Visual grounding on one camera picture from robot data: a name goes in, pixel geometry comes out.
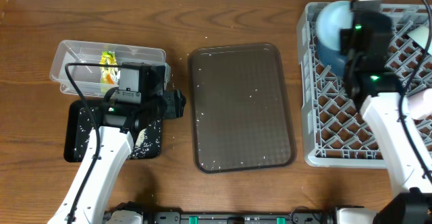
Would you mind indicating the spilled white rice pile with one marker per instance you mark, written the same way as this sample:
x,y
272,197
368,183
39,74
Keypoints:
x,y
145,143

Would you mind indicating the black plastic tray bin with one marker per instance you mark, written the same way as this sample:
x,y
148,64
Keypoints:
x,y
77,133

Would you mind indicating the mint green bowl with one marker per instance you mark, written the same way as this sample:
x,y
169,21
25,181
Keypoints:
x,y
420,35

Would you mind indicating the grey plastic dishwasher rack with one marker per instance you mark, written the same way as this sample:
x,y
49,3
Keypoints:
x,y
334,134

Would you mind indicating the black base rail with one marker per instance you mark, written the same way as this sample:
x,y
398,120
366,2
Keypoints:
x,y
132,212

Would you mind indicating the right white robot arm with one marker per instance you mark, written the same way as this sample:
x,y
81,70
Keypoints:
x,y
378,97

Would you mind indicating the green yellow snack wrapper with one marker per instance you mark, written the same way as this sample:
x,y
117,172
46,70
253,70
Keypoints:
x,y
109,75

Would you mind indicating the small pink white cup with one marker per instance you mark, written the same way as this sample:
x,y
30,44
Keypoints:
x,y
420,104

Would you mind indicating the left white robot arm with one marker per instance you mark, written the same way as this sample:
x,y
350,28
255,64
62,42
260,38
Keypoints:
x,y
111,141

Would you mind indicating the dark blue plate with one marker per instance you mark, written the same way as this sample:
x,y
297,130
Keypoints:
x,y
329,54

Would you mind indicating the clear plastic bin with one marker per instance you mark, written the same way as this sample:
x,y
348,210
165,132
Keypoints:
x,y
88,79

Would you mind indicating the brown plastic serving tray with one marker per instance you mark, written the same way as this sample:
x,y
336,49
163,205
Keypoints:
x,y
240,111

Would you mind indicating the light blue white bowl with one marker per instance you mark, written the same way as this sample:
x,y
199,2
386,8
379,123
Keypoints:
x,y
333,18

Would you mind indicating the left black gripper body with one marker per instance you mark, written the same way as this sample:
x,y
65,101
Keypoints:
x,y
151,107

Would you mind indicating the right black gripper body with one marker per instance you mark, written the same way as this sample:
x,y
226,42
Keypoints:
x,y
349,49

